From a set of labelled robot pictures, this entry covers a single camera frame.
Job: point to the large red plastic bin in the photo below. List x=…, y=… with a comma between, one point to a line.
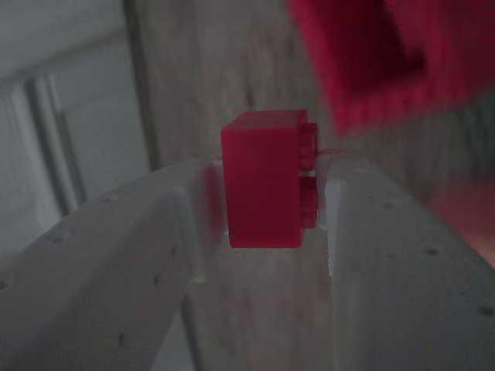
x=348, y=58

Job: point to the red Lego brick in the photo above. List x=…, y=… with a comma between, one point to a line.
x=263, y=181

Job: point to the white panelled cabinet door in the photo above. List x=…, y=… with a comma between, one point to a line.
x=77, y=116

